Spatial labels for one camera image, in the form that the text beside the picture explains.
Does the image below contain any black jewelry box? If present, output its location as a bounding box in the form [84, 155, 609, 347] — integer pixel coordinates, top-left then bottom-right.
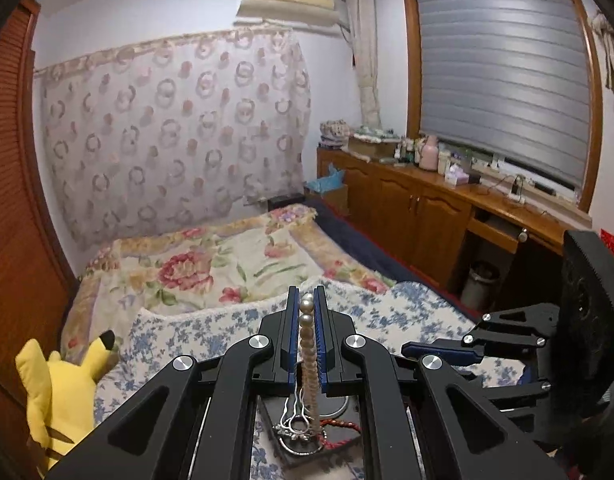
[257, 389, 361, 469]

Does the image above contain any red beaded bracelet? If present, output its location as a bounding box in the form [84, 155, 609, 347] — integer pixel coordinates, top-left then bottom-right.
[317, 417, 364, 453]

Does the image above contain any silver floral hair fork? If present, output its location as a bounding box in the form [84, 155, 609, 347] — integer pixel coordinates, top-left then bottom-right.
[273, 414, 324, 457]

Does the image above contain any white pearl necklace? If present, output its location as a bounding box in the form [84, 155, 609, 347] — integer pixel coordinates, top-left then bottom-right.
[297, 292, 322, 441]

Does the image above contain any round green compact mirror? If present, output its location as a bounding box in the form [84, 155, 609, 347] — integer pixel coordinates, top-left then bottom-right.
[318, 396, 349, 419]

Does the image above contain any wooden cabinet counter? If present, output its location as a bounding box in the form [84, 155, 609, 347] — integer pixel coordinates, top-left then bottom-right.
[317, 148, 572, 295]

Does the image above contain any yellow pikachu plush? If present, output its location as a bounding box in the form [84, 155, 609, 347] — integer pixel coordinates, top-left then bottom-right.
[15, 330, 116, 477]

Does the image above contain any pink floral bed quilt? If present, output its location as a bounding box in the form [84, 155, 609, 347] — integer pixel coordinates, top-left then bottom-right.
[60, 204, 400, 363]

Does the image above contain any pink thermos jug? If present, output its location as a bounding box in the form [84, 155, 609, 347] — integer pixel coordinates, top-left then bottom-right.
[419, 136, 438, 172]

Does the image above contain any blue tissue box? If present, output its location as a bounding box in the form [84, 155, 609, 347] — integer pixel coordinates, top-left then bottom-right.
[305, 164, 345, 195]

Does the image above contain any wooden louvered door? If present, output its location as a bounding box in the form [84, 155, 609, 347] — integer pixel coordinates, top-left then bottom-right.
[0, 0, 76, 479]

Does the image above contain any cardboard box on counter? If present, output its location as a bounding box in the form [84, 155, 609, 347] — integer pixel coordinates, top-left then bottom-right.
[347, 133, 401, 159]

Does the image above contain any grey window blind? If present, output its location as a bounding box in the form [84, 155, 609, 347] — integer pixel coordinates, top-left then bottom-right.
[417, 0, 590, 188]

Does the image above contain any pink patterned lace curtain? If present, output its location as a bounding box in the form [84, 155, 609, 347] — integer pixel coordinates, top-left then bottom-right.
[40, 27, 311, 249]

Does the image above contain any cream lace side curtain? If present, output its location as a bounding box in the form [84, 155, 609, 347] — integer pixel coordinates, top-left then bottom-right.
[345, 0, 382, 129]

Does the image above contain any wall air conditioner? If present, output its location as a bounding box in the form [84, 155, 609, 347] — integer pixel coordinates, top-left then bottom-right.
[237, 0, 339, 26]

